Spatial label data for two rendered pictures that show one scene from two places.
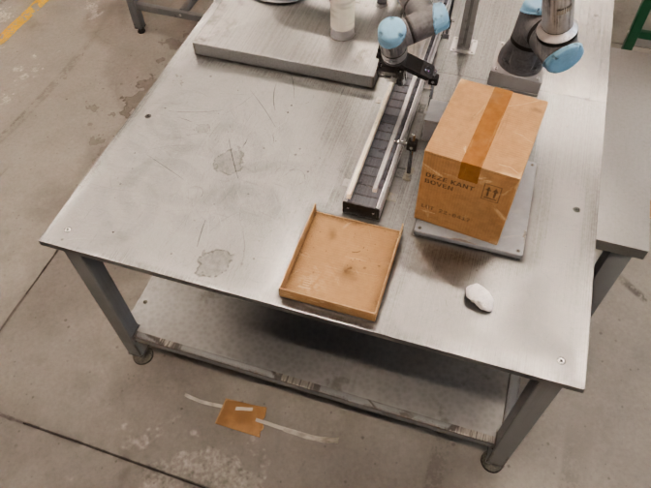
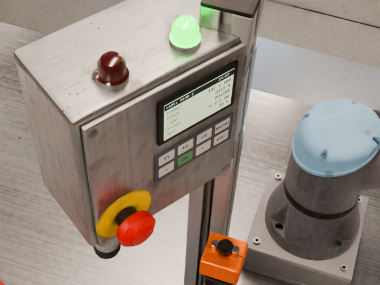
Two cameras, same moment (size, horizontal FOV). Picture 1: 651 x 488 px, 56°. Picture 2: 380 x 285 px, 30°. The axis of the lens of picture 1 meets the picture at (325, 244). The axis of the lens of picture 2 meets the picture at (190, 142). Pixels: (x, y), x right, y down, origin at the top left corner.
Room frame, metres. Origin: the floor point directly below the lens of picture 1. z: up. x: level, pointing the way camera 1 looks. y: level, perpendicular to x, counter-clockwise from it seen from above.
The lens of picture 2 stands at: (1.92, -0.08, 1.88)
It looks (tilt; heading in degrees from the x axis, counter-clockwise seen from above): 53 degrees down; 267
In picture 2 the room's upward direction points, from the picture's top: 3 degrees clockwise
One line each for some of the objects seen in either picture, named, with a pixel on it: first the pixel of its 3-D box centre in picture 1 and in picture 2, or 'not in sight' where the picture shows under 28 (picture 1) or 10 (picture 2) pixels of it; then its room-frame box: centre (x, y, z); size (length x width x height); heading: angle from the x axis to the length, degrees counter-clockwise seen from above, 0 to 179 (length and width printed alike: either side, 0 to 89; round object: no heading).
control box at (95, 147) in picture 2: not in sight; (137, 117); (1.94, -0.49, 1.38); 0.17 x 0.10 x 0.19; 36
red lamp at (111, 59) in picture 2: not in sight; (111, 67); (1.96, -0.45, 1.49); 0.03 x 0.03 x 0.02
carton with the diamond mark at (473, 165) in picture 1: (479, 162); not in sight; (1.14, -0.43, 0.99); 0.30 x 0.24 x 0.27; 154
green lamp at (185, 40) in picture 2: not in sight; (185, 30); (1.90, -0.49, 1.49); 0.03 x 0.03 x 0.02
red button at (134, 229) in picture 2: not in sight; (133, 225); (1.95, -0.41, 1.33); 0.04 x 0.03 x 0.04; 36
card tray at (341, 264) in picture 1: (343, 259); not in sight; (0.93, -0.05, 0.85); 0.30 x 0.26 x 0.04; 161
